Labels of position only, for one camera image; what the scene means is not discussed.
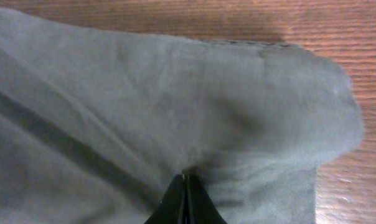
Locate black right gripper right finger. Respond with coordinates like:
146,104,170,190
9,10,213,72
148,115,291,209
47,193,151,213
184,175,227,224

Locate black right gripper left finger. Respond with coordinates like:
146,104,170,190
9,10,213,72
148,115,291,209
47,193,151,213
144,175,185,224

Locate grey shorts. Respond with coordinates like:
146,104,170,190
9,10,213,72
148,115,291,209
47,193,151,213
0,8,364,223

